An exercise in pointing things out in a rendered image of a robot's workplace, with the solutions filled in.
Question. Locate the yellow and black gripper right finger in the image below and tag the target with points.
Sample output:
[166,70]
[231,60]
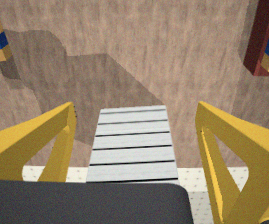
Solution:
[248,141]

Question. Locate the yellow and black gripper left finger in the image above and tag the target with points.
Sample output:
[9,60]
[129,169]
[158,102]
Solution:
[19,143]

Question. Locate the dark red rectangular block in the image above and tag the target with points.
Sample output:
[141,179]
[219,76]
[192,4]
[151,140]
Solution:
[258,40]

